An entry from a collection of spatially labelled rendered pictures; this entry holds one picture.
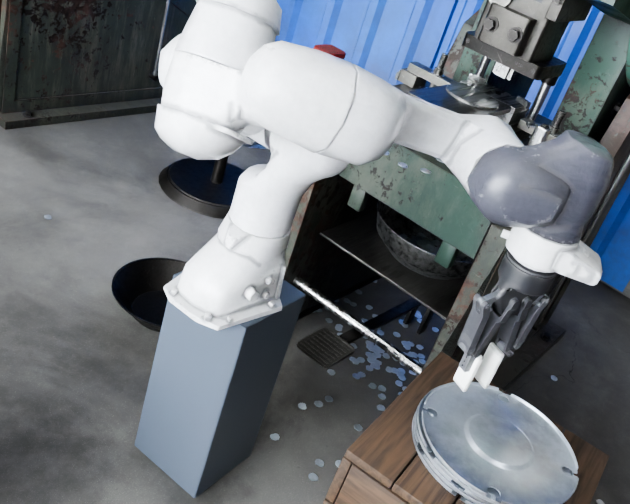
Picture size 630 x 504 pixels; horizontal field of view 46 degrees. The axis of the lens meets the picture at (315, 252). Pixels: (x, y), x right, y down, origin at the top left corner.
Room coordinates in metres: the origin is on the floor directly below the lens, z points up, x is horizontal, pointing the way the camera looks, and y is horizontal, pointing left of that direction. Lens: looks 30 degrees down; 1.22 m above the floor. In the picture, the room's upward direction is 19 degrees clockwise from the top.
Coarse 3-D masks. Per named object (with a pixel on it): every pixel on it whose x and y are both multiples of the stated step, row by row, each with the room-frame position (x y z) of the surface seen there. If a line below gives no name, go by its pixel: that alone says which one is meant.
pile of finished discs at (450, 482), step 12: (504, 396) 1.17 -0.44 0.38; (420, 408) 1.05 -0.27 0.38; (420, 420) 1.02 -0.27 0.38; (420, 432) 0.98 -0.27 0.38; (420, 444) 0.97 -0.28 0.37; (420, 456) 0.96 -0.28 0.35; (432, 456) 0.94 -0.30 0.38; (432, 468) 0.93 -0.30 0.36; (444, 468) 0.92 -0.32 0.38; (564, 468) 1.02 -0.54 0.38; (444, 480) 0.91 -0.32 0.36; (456, 480) 0.90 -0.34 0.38; (468, 492) 0.89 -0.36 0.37; (492, 492) 0.90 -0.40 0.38
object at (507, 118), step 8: (464, 80) 1.76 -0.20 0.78; (472, 80) 1.78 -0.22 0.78; (480, 88) 1.73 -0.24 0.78; (488, 88) 1.76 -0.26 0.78; (496, 88) 1.78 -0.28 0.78; (496, 96) 1.71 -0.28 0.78; (504, 96) 1.74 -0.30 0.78; (512, 96) 1.76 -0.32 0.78; (512, 104) 1.69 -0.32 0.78; (520, 104) 1.71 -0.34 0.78; (512, 112) 1.67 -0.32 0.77; (520, 112) 1.70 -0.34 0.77; (504, 120) 1.67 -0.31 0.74; (512, 120) 1.68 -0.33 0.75
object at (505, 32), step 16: (496, 0) 1.69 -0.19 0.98; (512, 0) 1.68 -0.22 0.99; (528, 0) 1.67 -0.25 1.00; (544, 0) 1.65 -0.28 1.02; (496, 16) 1.66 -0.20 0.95; (512, 16) 1.64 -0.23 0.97; (528, 16) 1.66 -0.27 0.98; (544, 16) 1.64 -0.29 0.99; (480, 32) 1.67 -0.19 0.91; (496, 32) 1.65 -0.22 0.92; (512, 32) 1.62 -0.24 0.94; (528, 32) 1.63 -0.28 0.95; (544, 32) 1.64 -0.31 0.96; (560, 32) 1.72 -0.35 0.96; (512, 48) 1.63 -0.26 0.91; (528, 48) 1.64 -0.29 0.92; (544, 48) 1.68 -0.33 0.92
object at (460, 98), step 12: (456, 84) 1.68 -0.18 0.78; (420, 96) 1.52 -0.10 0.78; (432, 96) 1.54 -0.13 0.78; (444, 96) 1.57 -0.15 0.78; (456, 96) 1.59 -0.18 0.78; (468, 96) 1.62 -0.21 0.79; (480, 96) 1.65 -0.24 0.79; (456, 108) 1.52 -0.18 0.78; (468, 108) 1.55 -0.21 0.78; (480, 108) 1.58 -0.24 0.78; (492, 108) 1.59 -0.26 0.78; (504, 108) 1.64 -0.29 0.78
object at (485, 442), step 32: (448, 384) 1.13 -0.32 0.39; (480, 384) 1.16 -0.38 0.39; (448, 416) 1.04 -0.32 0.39; (480, 416) 1.07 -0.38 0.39; (512, 416) 1.10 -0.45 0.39; (544, 416) 1.13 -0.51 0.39; (448, 448) 0.96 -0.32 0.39; (480, 448) 0.98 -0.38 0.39; (512, 448) 1.01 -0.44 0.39; (544, 448) 1.05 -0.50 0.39; (480, 480) 0.91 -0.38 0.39; (512, 480) 0.94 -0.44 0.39; (544, 480) 0.96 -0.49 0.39; (576, 480) 0.99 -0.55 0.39
